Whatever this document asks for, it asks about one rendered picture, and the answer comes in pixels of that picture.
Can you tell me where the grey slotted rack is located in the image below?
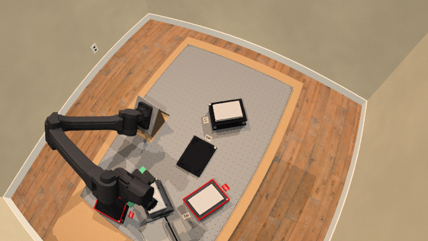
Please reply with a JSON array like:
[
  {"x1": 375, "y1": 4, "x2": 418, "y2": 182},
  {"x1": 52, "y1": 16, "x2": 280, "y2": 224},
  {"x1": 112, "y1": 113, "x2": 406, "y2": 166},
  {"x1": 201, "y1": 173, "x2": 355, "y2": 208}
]
[{"x1": 138, "y1": 219, "x2": 192, "y2": 241}]

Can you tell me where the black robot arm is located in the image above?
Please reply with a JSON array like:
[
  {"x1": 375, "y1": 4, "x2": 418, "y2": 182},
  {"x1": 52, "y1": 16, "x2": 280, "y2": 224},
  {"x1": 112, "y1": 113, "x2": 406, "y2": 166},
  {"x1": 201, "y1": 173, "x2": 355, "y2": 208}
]
[{"x1": 45, "y1": 101, "x2": 158, "y2": 211}]

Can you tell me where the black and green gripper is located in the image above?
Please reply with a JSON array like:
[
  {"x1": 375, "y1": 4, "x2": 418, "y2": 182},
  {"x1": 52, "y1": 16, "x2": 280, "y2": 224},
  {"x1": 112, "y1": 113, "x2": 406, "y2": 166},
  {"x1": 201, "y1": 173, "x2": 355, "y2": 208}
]
[{"x1": 119, "y1": 166, "x2": 156, "y2": 208}]

